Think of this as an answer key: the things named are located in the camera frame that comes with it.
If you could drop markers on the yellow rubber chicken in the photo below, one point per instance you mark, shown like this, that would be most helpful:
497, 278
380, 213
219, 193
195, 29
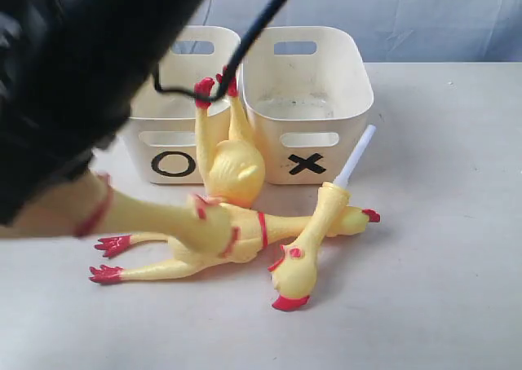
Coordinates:
90, 205
257, 231

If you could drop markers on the grey backdrop cloth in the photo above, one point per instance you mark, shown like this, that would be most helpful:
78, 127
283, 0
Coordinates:
418, 30

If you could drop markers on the cream bin marked O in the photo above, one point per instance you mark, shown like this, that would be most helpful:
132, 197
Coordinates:
160, 133

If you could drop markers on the headless yellow rubber chicken body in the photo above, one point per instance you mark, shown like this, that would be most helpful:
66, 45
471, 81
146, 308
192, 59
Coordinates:
233, 169

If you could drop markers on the yellow rubber chicken front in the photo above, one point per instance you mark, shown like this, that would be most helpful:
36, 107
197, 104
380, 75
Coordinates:
90, 205

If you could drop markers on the broken chicken head with tube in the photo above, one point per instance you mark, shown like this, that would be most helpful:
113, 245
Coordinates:
294, 275

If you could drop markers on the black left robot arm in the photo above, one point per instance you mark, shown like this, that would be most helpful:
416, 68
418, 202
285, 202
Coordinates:
69, 69

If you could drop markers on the cream bin marked X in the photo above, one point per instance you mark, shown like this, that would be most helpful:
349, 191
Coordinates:
307, 95

